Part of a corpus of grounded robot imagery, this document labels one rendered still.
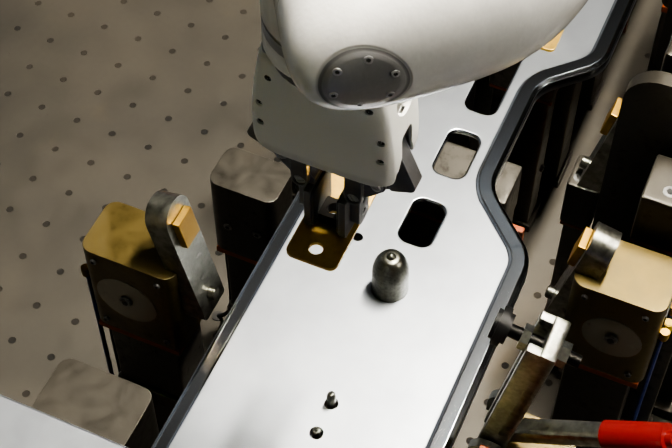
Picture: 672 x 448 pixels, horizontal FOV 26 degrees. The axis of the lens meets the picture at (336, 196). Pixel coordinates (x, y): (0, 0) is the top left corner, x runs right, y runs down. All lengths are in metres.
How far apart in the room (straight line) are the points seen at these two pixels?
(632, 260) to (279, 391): 0.31
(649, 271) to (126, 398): 0.45
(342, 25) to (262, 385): 0.56
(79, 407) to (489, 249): 0.38
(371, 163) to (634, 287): 0.37
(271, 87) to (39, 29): 1.05
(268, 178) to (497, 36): 0.66
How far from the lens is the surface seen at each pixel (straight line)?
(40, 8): 1.95
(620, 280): 1.22
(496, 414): 1.09
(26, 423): 1.24
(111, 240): 1.27
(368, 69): 0.72
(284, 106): 0.90
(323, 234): 1.00
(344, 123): 0.88
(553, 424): 1.11
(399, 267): 1.24
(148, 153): 1.77
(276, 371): 1.24
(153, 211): 1.19
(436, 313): 1.27
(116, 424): 1.25
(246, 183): 1.36
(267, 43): 0.85
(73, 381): 1.27
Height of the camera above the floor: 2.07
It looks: 53 degrees down
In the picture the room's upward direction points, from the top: straight up
